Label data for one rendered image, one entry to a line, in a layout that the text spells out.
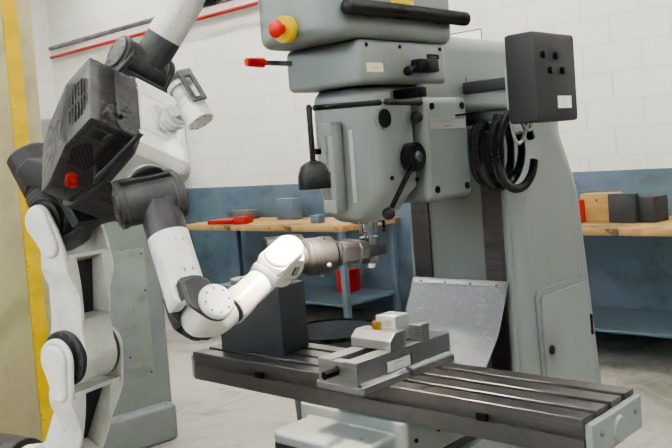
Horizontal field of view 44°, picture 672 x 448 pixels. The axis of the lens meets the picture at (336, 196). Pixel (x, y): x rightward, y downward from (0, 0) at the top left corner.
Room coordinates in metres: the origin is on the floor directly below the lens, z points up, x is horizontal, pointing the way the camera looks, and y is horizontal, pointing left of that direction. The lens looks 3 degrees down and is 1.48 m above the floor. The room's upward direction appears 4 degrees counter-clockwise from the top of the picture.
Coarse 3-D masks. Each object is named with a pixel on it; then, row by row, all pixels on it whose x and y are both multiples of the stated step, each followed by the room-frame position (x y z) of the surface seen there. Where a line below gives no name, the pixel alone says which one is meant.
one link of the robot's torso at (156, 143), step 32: (96, 64) 1.92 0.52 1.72; (128, 64) 1.99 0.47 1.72; (64, 96) 1.95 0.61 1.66; (96, 96) 1.85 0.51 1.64; (128, 96) 1.93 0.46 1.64; (160, 96) 2.03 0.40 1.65; (64, 128) 1.88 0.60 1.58; (96, 128) 1.82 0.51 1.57; (128, 128) 1.86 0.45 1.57; (160, 128) 1.94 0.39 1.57; (64, 160) 1.87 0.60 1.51; (96, 160) 1.89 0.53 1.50; (128, 160) 1.86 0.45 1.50; (160, 160) 1.89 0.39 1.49; (64, 192) 1.94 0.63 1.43; (96, 192) 1.94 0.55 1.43
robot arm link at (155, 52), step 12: (144, 36) 2.11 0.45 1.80; (156, 36) 2.08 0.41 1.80; (144, 48) 2.09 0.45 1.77; (156, 48) 2.08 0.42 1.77; (168, 48) 2.10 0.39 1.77; (144, 60) 2.08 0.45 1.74; (156, 60) 2.09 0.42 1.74; (168, 60) 2.11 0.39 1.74; (144, 72) 2.09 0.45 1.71; (156, 72) 2.10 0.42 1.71
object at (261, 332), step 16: (288, 288) 2.26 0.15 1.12; (272, 304) 2.23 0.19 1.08; (288, 304) 2.25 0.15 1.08; (304, 304) 2.31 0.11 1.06; (256, 320) 2.27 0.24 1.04; (272, 320) 2.24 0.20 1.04; (288, 320) 2.25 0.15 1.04; (304, 320) 2.31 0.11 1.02; (224, 336) 2.33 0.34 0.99; (240, 336) 2.30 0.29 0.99; (256, 336) 2.27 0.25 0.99; (272, 336) 2.24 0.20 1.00; (288, 336) 2.24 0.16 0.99; (304, 336) 2.30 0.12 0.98; (256, 352) 2.27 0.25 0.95; (272, 352) 2.24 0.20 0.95; (288, 352) 2.24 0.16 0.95
